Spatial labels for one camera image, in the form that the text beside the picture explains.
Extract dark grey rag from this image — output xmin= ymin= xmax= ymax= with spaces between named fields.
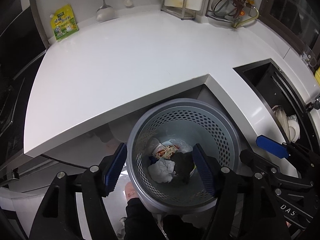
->
xmin=170 ymin=152 xmax=195 ymax=185

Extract red white snack wrapper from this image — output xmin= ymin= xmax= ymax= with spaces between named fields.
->
xmin=152 ymin=144 xmax=178 ymax=159

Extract white tissue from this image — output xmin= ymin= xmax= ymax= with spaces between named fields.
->
xmin=148 ymin=158 xmax=175 ymax=183

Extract clear plastic bag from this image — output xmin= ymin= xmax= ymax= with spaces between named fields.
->
xmin=169 ymin=139 xmax=193 ymax=153

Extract clear plastic cup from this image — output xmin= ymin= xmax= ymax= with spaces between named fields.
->
xmin=145 ymin=138 xmax=160 ymax=159

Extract grey perforated trash bin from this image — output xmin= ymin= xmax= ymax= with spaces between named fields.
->
xmin=127 ymin=99 xmax=240 ymax=214

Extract black kitchen sink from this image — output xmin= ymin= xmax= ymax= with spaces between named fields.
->
xmin=234 ymin=59 xmax=319 ymax=154

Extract dishes in sink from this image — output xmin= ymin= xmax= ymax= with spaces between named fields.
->
xmin=272 ymin=105 xmax=300 ymax=142

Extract steel cutting board rack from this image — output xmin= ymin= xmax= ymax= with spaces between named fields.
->
xmin=160 ymin=0 xmax=196 ymax=21

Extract yellow green seasoning pouch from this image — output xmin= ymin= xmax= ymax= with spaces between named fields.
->
xmin=50 ymin=4 xmax=79 ymax=42

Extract black stove cooktop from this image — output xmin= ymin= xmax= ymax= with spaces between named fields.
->
xmin=1 ymin=8 xmax=46 ymax=163

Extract steel spatula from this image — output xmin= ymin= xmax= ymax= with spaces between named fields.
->
xmin=96 ymin=0 xmax=115 ymax=22

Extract yellow gas hose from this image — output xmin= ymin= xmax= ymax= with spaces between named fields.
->
xmin=231 ymin=4 xmax=261 ymax=29

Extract red gas valve handle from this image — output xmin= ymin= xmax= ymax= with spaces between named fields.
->
xmin=232 ymin=0 xmax=245 ymax=19

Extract black wire lid rack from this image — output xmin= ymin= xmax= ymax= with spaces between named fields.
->
xmin=206 ymin=0 xmax=246 ymax=23

